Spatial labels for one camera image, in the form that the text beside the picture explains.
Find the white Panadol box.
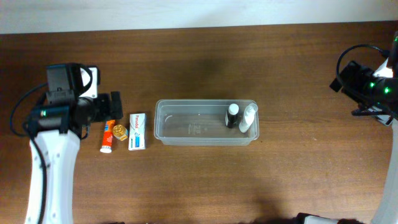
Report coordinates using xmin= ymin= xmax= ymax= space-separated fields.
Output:
xmin=128 ymin=113 xmax=146 ymax=151

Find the white spray bottle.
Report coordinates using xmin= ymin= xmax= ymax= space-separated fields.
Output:
xmin=238 ymin=103 xmax=258 ymax=133

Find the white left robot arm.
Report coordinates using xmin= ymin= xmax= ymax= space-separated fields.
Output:
xmin=23 ymin=90 xmax=123 ymax=223

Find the clear plastic container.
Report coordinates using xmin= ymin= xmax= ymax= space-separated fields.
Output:
xmin=154 ymin=99 xmax=260 ymax=146

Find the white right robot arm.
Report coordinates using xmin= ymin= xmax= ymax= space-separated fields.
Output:
xmin=371 ymin=34 xmax=397 ymax=224

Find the orange tablet tube white cap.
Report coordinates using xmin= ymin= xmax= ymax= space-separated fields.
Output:
xmin=100 ymin=119 xmax=116 ymax=154

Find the dark bottle white cap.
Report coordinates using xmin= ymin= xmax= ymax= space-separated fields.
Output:
xmin=225 ymin=103 xmax=239 ymax=128

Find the small gold-lid balm jar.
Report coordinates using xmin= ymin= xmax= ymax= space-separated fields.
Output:
xmin=113 ymin=124 xmax=129 ymax=141

